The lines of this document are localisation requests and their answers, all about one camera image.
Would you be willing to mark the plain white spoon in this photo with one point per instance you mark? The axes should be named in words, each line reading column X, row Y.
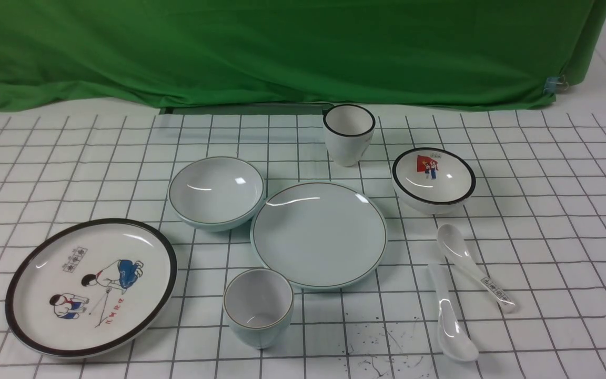
column 452, row 339

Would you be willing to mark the green backdrop cloth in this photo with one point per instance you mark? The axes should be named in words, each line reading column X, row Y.
column 475, row 55

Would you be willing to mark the white bowl black rim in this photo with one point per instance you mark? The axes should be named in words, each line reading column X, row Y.
column 432, row 180

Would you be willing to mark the white plate black rim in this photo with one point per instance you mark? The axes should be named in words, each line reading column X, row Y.
column 91, row 288

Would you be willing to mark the white spoon with label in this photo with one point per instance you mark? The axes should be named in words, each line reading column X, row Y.
column 454, row 248

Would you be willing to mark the blue binder clip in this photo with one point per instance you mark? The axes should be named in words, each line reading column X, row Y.
column 556, row 85

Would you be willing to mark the pale blue bowl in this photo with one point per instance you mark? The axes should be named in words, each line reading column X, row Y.
column 217, row 193

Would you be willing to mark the pale blue cup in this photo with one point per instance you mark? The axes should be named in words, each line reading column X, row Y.
column 259, row 305

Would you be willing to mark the white cup black rim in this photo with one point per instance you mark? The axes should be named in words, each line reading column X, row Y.
column 348, row 131

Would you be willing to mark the pale blue plate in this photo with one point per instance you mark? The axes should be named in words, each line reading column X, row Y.
column 321, row 236

